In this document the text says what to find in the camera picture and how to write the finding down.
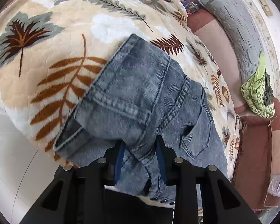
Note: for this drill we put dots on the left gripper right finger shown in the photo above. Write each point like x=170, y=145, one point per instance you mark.
x=160, y=146

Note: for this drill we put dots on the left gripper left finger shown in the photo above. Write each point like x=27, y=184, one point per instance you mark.
x=120, y=146

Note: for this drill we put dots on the grey-blue denim pants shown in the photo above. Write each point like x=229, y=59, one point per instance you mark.
x=140, y=94

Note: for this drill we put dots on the red pink sofa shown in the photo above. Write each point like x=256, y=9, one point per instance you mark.
x=257, y=171

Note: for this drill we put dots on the green white patterned blanket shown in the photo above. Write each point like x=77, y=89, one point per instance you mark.
x=253, y=91

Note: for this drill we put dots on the dark grey crumpled cloth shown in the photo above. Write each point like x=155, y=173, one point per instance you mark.
x=268, y=93

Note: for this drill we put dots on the beige leaf-print blanket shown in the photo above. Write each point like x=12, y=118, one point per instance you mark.
x=52, y=50

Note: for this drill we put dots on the grey quilted pillow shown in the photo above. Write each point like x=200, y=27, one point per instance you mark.
x=238, y=24

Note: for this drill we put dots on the beige wall switch plate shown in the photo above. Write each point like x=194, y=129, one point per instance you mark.
x=266, y=8

